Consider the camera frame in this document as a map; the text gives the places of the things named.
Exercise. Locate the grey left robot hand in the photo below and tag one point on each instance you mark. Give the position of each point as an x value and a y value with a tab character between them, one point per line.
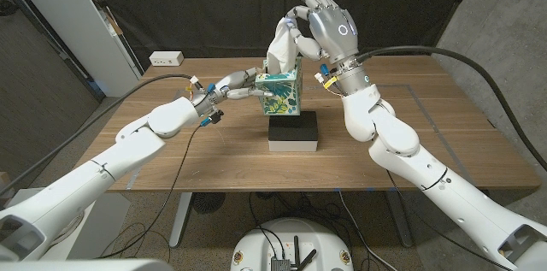
235	80

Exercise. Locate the white power strip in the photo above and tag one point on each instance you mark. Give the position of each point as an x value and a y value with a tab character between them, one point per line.
166	58

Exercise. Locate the black antenna module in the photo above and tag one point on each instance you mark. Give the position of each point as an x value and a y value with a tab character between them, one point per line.
280	264

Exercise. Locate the black round floor object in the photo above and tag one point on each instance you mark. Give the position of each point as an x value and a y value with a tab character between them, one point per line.
209	202

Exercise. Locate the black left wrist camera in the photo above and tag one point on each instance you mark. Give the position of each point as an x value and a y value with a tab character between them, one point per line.
215	116

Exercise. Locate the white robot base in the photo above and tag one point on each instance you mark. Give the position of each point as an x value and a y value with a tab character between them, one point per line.
318	232

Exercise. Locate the white floor platform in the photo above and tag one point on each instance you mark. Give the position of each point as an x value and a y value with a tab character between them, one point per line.
107	224

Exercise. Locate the grey table leg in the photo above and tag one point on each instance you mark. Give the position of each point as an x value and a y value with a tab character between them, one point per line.
401	224

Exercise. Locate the white robot chest cover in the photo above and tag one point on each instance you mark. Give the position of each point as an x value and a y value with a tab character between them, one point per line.
85	266

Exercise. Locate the black curtain backdrop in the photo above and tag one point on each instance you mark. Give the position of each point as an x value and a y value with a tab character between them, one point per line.
192	6

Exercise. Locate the white table leg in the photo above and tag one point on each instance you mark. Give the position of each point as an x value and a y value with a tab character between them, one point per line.
180	219

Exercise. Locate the teal floral tissue box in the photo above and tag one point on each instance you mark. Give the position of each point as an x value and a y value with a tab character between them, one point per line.
280	96

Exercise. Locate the black foam block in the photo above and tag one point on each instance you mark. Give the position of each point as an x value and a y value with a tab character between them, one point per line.
292	127

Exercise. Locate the white tissue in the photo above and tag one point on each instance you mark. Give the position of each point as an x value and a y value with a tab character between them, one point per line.
282	48

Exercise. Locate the white cabinet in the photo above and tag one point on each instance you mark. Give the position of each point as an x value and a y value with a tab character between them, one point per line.
72	19

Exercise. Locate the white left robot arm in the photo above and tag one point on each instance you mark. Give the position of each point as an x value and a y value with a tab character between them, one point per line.
85	181

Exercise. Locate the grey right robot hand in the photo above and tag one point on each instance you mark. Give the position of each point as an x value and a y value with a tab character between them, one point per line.
337	36

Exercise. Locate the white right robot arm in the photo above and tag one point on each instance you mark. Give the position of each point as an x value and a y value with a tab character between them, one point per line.
397	138

